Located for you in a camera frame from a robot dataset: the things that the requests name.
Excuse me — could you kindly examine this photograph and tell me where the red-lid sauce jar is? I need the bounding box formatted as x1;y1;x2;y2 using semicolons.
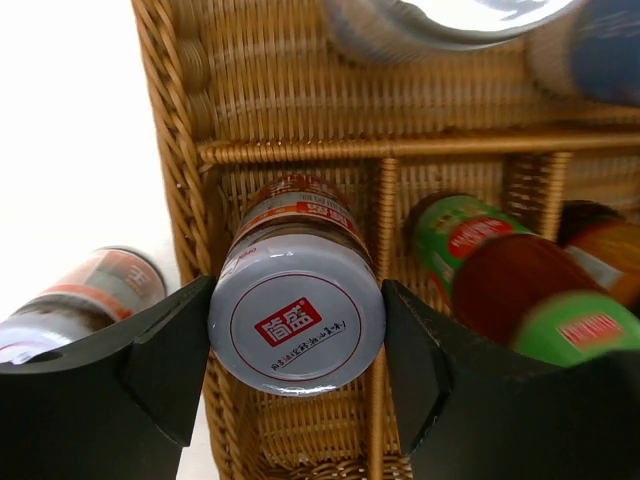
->
557;200;639;315

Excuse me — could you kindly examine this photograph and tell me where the grey-lid spice jar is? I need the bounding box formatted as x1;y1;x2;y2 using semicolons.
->
208;174;386;397
1;246;167;365

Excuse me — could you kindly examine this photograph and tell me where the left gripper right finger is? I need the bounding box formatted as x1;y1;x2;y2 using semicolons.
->
382;280;639;479

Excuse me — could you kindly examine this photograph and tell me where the brown wicker divided tray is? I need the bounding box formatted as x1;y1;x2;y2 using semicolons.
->
133;1;639;479

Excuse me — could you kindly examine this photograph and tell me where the yellow-cap sauce bottle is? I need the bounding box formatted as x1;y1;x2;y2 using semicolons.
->
452;233;640;369
405;192;534;307

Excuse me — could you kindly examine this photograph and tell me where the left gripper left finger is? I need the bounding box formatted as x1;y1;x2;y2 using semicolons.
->
1;276;215;479

